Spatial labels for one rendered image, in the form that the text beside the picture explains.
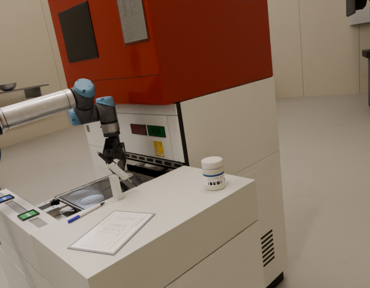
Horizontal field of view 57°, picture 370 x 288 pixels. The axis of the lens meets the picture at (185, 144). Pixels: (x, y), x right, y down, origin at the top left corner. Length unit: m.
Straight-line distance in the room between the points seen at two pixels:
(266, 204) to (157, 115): 0.82
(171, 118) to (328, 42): 7.29
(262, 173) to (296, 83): 6.96
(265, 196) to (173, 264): 1.02
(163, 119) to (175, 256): 0.64
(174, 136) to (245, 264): 0.55
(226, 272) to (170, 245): 0.28
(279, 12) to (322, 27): 1.04
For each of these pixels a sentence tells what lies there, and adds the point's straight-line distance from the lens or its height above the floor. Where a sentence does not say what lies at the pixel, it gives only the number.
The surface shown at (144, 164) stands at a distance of 1.60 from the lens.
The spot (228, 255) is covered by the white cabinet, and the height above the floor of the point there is 0.77.
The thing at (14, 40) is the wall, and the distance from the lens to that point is 8.80.
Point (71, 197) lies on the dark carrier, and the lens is 1.50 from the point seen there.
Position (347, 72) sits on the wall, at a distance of 8.47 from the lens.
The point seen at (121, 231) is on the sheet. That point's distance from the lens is 0.96.
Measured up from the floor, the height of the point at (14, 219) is 0.96.
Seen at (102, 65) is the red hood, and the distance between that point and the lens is 1.62.
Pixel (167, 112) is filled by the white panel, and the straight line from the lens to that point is 1.38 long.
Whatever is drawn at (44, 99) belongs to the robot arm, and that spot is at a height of 1.32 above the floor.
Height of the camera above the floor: 1.40
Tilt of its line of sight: 15 degrees down
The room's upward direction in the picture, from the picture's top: 8 degrees counter-clockwise
